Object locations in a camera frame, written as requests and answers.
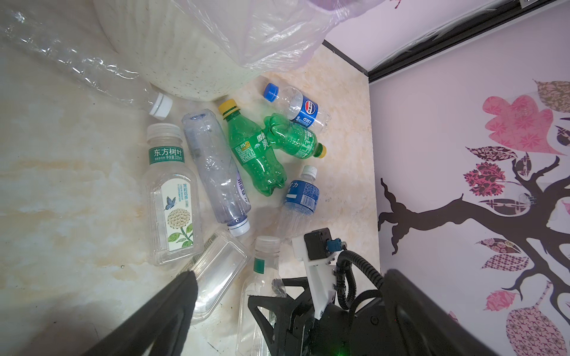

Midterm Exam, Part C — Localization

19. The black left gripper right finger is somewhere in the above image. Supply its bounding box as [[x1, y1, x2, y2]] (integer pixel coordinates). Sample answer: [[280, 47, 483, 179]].
[[384, 269, 496, 355]]

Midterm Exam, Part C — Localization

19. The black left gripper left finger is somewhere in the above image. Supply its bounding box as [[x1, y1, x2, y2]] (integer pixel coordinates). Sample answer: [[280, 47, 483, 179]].
[[84, 271, 198, 355]]

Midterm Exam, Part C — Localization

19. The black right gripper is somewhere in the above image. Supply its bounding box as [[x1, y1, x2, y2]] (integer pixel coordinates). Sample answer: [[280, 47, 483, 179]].
[[248, 277, 392, 356]]

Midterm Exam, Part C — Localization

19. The clear bottle green label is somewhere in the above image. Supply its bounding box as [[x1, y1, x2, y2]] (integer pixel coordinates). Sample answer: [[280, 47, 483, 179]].
[[236, 236, 286, 355]]

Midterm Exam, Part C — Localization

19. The blue label water bottle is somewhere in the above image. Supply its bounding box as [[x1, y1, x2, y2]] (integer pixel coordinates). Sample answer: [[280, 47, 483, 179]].
[[275, 166, 320, 243]]

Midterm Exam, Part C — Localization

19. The crushed clear plastic bottle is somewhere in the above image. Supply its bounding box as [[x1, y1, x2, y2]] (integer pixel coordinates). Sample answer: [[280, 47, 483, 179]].
[[1, 2, 173, 120]]

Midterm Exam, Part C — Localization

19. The white ribbed trash bin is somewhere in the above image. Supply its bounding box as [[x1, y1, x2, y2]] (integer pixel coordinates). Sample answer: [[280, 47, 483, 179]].
[[94, 0, 260, 102]]

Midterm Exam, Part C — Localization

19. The square clear bottle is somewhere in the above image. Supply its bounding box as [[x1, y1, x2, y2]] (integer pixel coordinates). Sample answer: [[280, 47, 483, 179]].
[[182, 228, 251, 323]]

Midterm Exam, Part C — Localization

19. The green white label bottle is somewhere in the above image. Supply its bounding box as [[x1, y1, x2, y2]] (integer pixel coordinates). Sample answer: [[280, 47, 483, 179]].
[[143, 123, 204, 266]]

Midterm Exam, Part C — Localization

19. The tall clear bottle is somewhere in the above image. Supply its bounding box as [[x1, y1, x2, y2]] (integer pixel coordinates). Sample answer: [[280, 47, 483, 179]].
[[182, 109, 252, 237]]

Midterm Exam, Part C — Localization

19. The green plastic bottle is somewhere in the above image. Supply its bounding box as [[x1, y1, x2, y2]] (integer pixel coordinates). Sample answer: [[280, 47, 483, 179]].
[[218, 99, 287, 197]]

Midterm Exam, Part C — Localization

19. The green bottle yellow cap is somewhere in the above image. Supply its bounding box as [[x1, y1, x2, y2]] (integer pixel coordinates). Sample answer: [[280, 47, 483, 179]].
[[264, 113, 327, 160]]

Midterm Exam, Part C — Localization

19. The small blue label bottle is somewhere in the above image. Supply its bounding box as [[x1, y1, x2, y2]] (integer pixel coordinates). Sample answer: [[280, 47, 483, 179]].
[[263, 82, 331, 134]]

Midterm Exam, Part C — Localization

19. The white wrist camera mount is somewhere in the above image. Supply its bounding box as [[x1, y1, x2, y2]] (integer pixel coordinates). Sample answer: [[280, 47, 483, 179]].
[[292, 228, 346, 320]]

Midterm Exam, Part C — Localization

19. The black corrugated cable conduit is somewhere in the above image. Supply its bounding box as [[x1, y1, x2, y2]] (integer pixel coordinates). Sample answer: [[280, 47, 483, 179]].
[[333, 250, 386, 310]]

